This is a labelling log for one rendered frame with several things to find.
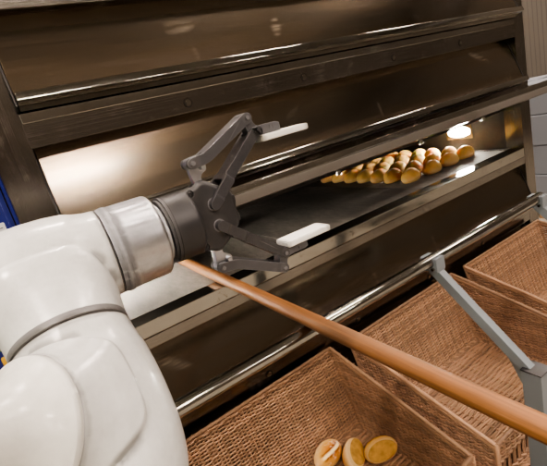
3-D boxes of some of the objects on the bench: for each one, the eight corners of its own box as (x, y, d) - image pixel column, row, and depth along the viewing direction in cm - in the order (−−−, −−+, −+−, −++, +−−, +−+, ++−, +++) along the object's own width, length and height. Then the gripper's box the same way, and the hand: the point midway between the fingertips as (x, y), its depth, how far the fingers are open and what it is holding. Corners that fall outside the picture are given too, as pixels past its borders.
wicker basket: (467, 327, 171) (458, 265, 164) (540, 274, 197) (535, 217, 190) (612, 374, 130) (609, 293, 123) (679, 298, 156) (680, 227, 149)
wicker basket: (359, 410, 142) (343, 338, 134) (458, 333, 169) (449, 270, 162) (504, 501, 101) (492, 406, 94) (604, 380, 129) (601, 299, 121)
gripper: (115, 122, 46) (275, 86, 56) (182, 323, 53) (315, 259, 63) (131, 113, 40) (309, 75, 50) (206, 342, 46) (349, 268, 56)
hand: (306, 179), depth 56 cm, fingers open, 13 cm apart
